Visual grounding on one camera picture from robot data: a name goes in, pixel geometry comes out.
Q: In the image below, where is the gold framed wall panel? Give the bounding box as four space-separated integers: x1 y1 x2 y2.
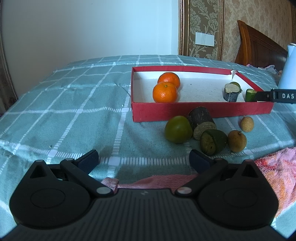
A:
179 0 225 61

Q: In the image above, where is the small green persimmon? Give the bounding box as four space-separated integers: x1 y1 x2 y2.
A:
164 116 193 143

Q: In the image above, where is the white wall switch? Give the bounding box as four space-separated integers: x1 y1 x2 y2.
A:
195 32 217 47

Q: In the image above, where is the wide dark eggplant piece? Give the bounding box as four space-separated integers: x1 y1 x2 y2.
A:
223 83 240 103

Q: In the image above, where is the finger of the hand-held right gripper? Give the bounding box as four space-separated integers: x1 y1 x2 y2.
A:
255 90 275 103

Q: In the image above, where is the pink cloth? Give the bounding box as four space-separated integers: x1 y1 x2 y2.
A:
246 63 282 76

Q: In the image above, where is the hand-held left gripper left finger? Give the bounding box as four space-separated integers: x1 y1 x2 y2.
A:
29 149 115 198

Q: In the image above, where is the brown wooden headboard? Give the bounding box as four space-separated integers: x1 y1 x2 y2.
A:
235 20 288 71

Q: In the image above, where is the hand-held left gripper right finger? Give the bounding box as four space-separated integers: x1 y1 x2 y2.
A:
174 149 265 198

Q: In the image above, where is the green checked cloth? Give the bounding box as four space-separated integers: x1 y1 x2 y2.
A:
0 55 296 235

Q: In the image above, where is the orange mandarin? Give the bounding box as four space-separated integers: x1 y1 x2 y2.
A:
153 82 178 103
157 72 181 90

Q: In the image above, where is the dark green cut fruit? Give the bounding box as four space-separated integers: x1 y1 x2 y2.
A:
200 129 228 156

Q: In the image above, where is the pink towel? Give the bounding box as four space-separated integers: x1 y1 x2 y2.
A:
102 146 296 219

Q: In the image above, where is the white electric kettle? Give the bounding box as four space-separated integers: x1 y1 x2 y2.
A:
277 43 296 90

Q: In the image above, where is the green cucumber piece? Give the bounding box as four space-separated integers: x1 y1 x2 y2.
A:
245 89 258 103

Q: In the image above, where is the red shallow cardboard box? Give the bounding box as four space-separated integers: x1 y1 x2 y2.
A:
131 65 274 122

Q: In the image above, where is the brown longan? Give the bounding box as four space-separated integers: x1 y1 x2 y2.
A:
240 116 254 133
228 130 248 153

